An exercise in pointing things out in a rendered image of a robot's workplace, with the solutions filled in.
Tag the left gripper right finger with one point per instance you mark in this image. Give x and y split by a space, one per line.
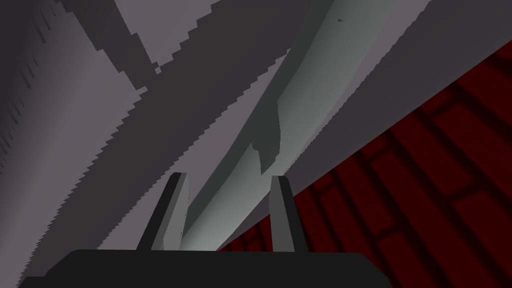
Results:
282 224

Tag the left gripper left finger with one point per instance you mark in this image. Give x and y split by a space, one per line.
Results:
170 216

